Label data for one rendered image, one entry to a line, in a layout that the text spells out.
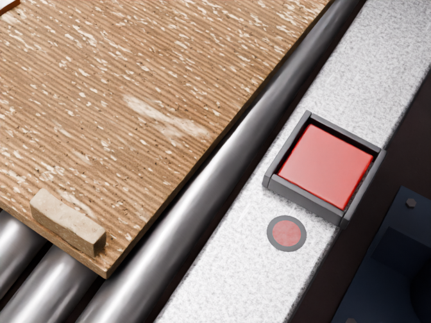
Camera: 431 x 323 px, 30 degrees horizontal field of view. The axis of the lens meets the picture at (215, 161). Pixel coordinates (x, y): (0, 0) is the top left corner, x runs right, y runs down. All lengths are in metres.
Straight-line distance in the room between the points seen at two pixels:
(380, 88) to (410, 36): 0.07
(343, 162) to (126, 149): 0.18
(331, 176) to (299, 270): 0.08
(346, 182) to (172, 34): 0.20
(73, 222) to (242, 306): 0.14
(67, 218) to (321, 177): 0.21
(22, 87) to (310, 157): 0.24
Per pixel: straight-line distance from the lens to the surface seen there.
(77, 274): 0.61
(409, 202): 1.75
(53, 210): 0.58
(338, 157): 0.66
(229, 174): 0.65
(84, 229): 0.57
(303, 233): 0.64
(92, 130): 0.64
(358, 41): 0.76
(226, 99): 0.67
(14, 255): 0.62
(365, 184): 0.65
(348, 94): 0.72
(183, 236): 0.62
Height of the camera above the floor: 1.47
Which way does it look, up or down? 58 degrees down
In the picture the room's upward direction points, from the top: 10 degrees clockwise
